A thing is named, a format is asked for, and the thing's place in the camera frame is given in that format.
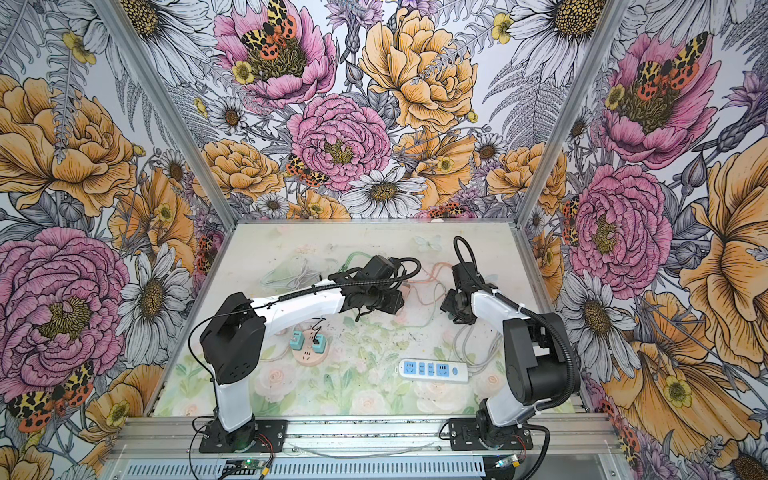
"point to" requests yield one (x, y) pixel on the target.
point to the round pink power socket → (307, 356)
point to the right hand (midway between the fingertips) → (452, 316)
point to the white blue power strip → (434, 370)
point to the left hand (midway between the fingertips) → (396, 308)
